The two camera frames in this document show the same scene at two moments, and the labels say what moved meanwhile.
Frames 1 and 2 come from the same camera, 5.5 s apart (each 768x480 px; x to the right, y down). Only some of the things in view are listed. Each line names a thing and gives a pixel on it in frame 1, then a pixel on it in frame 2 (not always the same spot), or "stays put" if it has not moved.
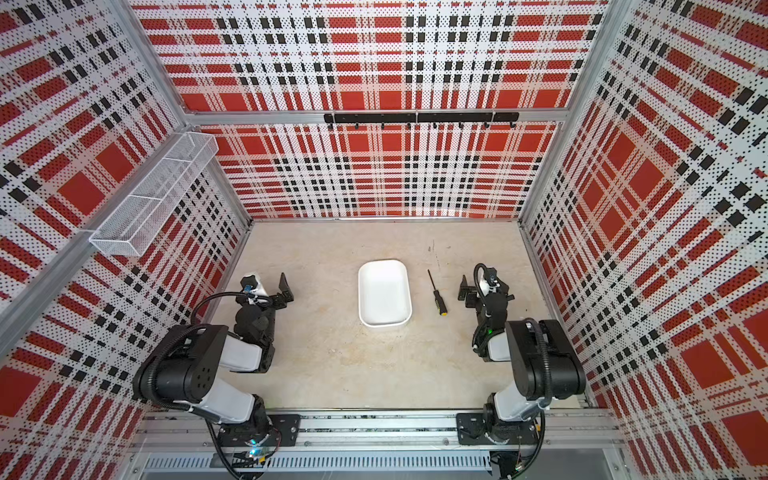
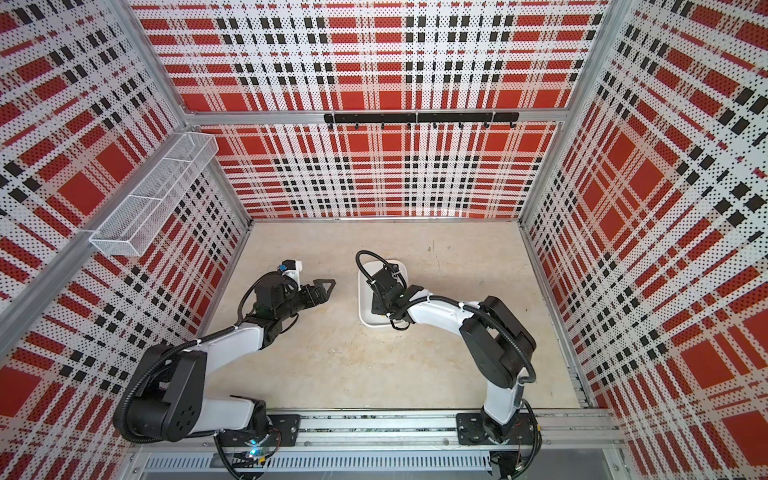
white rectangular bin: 384,298 stays put
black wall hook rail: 421,118 stays put
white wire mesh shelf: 135,223 stays put
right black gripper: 463,293 to 376,307
